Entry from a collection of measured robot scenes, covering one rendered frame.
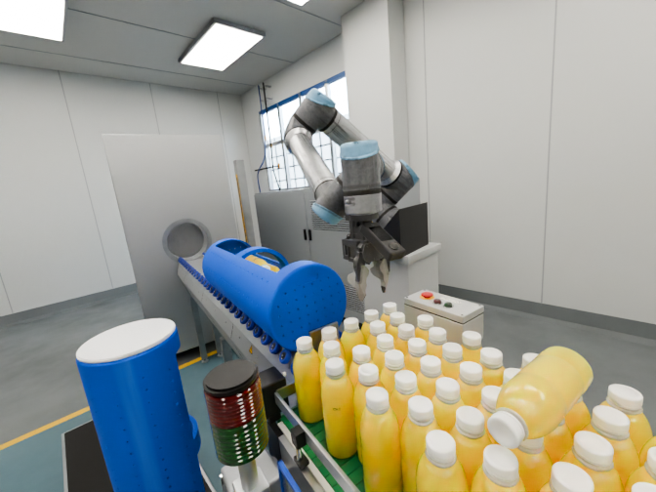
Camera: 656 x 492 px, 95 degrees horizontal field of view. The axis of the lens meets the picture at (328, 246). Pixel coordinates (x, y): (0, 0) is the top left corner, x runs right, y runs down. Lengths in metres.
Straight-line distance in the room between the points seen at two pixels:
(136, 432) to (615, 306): 3.39
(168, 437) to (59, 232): 4.89
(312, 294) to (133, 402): 0.63
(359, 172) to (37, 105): 5.62
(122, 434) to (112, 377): 0.19
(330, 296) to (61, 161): 5.30
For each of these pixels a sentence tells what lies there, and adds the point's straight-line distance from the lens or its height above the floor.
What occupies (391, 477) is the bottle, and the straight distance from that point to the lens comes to 0.66.
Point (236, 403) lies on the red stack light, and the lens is 0.39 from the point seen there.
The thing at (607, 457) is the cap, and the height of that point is 1.10.
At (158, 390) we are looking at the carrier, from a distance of 1.18.
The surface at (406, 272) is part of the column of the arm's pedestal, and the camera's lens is 1.51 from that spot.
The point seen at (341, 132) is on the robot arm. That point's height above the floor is 1.68.
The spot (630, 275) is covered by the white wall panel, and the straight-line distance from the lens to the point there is 3.43.
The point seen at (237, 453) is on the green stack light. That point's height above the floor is 1.18.
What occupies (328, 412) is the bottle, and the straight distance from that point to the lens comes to 0.70.
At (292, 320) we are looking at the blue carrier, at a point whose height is 1.08.
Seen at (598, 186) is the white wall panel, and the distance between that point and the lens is 3.32.
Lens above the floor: 1.47
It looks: 11 degrees down
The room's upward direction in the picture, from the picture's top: 6 degrees counter-clockwise
